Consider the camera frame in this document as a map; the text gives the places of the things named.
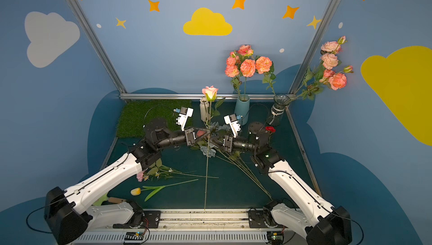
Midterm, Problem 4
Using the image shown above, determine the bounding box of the aluminium frame back bar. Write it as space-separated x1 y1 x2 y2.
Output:
119 93 298 101

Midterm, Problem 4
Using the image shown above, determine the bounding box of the clear glass vase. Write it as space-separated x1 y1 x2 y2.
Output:
266 94 291 127

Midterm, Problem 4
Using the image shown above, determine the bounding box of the white ribbed ceramic vase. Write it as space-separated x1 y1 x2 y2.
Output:
200 96 210 123

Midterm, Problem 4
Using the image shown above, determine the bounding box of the red carnation flower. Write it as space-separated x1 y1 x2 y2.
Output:
265 126 276 134

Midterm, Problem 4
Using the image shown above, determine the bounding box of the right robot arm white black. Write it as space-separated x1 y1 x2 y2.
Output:
222 120 353 245

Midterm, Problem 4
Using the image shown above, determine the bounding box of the peach rose single stem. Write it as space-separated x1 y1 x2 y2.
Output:
202 85 218 208

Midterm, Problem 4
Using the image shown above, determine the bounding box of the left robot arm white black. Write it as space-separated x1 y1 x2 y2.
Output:
44 118 208 245

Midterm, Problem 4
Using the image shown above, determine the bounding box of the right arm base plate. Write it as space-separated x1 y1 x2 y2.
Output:
247 208 281 229

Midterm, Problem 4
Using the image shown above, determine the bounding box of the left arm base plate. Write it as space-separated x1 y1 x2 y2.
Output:
112 210 162 229

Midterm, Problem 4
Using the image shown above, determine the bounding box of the teal cylindrical vase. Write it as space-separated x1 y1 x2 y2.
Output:
235 94 250 125

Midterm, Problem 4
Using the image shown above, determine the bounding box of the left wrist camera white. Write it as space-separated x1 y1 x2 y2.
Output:
174 107 194 131

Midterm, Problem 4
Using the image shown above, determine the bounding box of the yellow tulip with stem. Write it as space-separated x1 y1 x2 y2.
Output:
130 179 198 202

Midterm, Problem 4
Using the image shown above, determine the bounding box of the green artificial grass mat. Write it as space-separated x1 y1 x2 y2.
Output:
116 100 192 138

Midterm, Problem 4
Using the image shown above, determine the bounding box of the aluminium rail front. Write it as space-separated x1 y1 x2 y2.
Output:
68 203 294 245

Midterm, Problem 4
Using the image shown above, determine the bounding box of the pink flower bunch on table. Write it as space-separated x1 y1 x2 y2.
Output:
136 159 218 182

